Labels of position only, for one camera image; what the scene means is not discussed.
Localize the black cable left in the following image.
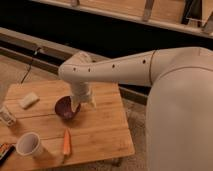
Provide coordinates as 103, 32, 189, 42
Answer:
20, 46, 44, 84

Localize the white sponge block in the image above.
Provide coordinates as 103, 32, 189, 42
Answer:
19, 92, 39, 109

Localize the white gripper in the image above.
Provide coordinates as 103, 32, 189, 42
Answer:
70, 82, 96, 112

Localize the black orange object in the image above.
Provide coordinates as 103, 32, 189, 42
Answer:
0, 143, 15, 166

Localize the white ceramic cup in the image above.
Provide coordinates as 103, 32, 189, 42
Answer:
16, 132, 44, 157

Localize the orange carrot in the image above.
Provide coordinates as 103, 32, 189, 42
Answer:
63, 129, 71, 155

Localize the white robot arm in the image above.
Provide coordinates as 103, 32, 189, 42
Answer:
58, 47, 213, 171

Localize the purple bowl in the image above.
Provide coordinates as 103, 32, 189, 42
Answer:
55, 96, 81, 119

